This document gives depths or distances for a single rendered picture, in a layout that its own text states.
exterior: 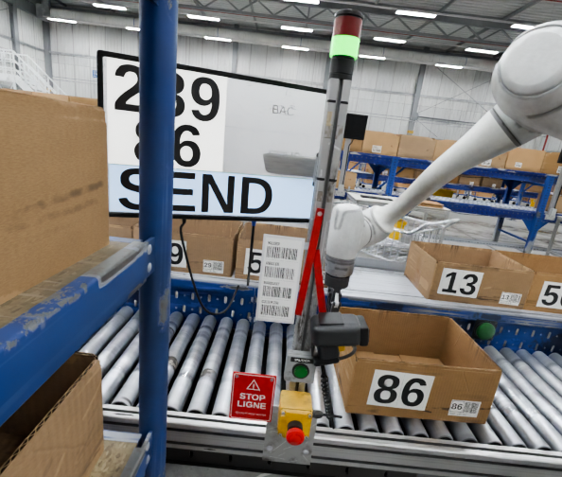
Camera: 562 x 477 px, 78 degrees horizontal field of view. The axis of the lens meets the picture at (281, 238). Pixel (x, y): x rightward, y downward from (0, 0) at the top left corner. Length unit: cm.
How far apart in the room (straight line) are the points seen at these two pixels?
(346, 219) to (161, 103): 76
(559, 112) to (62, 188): 64
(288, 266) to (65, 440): 52
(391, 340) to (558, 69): 94
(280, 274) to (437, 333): 75
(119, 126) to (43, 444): 57
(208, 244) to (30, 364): 121
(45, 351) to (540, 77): 63
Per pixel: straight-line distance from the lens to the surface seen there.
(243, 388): 88
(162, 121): 30
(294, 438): 83
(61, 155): 24
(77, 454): 36
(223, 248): 137
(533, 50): 66
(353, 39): 72
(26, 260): 23
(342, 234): 100
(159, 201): 30
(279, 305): 77
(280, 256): 73
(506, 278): 164
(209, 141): 76
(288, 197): 81
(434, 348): 138
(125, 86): 76
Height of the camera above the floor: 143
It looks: 16 degrees down
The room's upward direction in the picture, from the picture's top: 7 degrees clockwise
